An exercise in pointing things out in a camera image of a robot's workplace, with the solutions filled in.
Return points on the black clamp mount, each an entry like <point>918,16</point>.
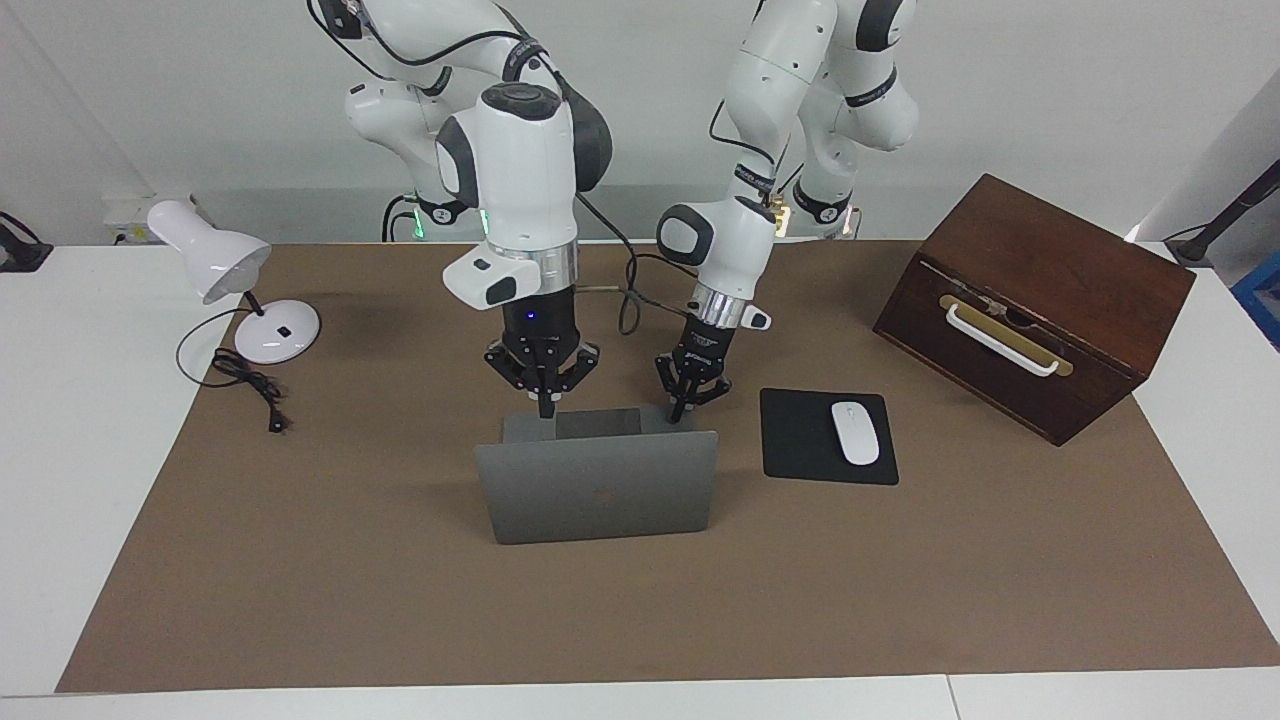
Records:
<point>20,255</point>

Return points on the brown table mat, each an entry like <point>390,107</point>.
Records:
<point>400,600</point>

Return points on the white desk lamp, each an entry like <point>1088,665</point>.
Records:
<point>280,335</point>

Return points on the black tripod stand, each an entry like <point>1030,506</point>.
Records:
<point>1200,245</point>

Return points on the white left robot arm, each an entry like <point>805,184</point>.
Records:
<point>730,240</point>

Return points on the white computer mouse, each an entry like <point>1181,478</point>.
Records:
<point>855,435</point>

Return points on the blue crate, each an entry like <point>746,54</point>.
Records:
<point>1262,305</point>

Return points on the white power strip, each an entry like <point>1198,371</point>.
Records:
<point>125,225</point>

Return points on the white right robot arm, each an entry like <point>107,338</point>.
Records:
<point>520,180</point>

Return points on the grey laptop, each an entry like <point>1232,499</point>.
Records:
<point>600,490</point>

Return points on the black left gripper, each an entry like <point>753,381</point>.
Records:
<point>708,350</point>

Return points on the dark wooden box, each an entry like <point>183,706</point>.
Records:
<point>1060,270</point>

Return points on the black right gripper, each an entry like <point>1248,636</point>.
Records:
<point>540,325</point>

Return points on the black mouse pad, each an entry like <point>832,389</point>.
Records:
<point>795,440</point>

